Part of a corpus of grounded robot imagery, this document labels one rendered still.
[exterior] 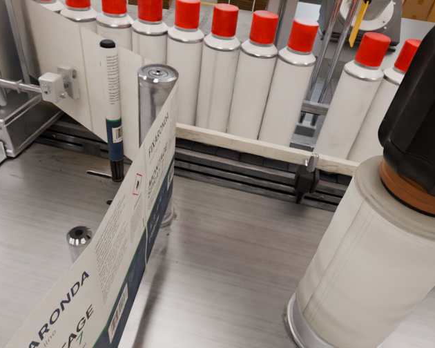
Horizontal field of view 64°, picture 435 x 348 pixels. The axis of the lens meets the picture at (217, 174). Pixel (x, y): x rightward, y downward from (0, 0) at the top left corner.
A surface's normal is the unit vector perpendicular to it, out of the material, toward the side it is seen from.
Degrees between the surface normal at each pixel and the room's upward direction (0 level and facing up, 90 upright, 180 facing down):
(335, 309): 89
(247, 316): 0
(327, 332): 91
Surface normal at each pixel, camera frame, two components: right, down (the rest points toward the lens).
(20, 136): 0.97, 0.22
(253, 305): 0.12, -0.77
